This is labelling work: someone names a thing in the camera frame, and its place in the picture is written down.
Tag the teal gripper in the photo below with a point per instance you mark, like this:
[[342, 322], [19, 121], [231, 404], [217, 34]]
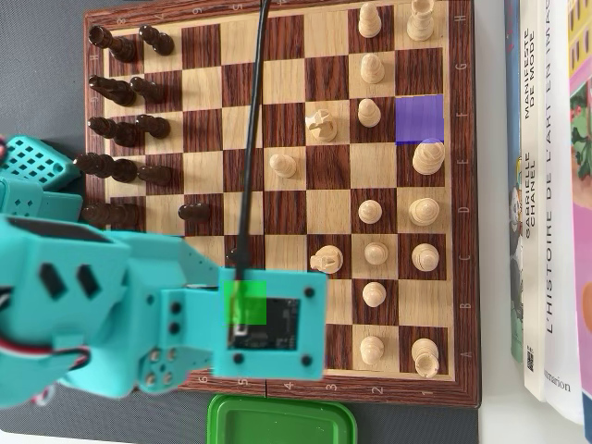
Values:
[[159, 370]]

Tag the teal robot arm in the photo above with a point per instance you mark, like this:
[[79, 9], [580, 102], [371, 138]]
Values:
[[60, 203]]

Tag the wooden chess board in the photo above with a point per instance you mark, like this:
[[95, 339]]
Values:
[[287, 69]]

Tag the black wooden pawn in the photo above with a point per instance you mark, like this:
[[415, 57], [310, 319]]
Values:
[[148, 89], [159, 42], [232, 255], [155, 176], [155, 126], [194, 213]]

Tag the black wooden queen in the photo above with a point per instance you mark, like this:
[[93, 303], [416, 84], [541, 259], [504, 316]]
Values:
[[111, 214]]

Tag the green plastic container lid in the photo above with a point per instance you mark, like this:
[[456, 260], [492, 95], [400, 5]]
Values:
[[277, 421]]

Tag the white wooden knight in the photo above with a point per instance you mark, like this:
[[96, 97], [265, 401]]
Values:
[[322, 129], [329, 258]]

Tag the black wooden king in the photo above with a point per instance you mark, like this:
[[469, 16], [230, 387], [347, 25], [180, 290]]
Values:
[[106, 167]]

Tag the white wooden pawn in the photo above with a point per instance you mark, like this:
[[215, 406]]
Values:
[[372, 350], [375, 253], [369, 23], [283, 165], [368, 114], [370, 212], [372, 69], [373, 294]]

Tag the black wooden bishop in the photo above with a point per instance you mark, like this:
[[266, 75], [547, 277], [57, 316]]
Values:
[[115, 131]]

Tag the black wooden knight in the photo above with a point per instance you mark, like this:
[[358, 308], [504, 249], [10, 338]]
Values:
[[115, 91]]

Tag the white wooden rook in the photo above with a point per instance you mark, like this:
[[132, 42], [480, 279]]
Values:
[[424, 353], [420, 28]]

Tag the white wooden bishop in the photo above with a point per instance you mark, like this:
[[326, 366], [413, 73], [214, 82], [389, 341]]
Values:
[[424, 257]]

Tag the white wooden queen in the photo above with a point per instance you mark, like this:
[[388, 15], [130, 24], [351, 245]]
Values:
[[423, 212]]

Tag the black wooden rook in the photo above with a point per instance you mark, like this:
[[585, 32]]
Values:
[[118, 46]]

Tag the white wooden king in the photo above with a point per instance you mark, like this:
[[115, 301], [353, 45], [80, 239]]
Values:
[[427, 159]]

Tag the blue Dodo panda book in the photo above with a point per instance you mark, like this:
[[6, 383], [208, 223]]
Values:
[[514, 287]]

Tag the white Manifeste de Mode book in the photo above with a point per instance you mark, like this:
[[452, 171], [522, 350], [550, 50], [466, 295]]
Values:
[[532, 287]]

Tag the white Histoire de l'Art book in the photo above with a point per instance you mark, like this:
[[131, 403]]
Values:
[[562, 231]]

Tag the pink illustrated book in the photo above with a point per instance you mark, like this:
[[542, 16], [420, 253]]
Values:
[[583, 231]]

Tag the teal framed camera module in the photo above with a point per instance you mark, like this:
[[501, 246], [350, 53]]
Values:
[[287, 282]]

